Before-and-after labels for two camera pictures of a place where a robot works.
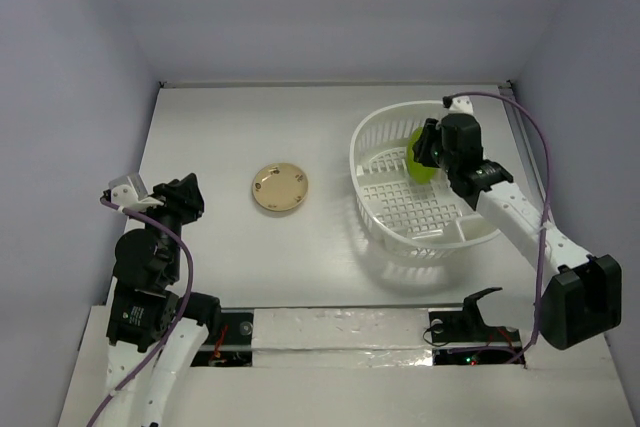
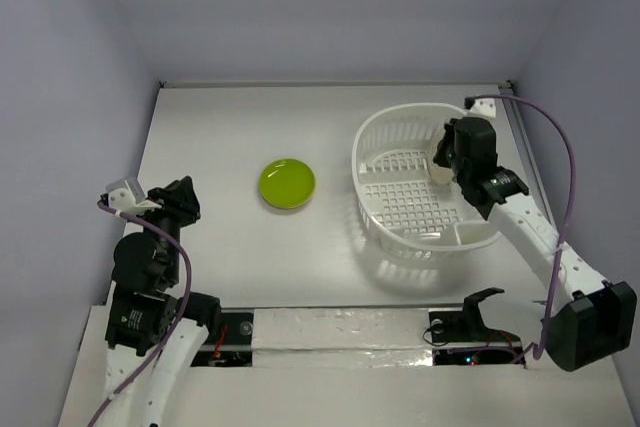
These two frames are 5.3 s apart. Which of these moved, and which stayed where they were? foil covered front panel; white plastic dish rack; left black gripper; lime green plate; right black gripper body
Moved: lime green plate; right black gripper body
Stayed: white plastic dish rack; foil covered front panel; left black gripper
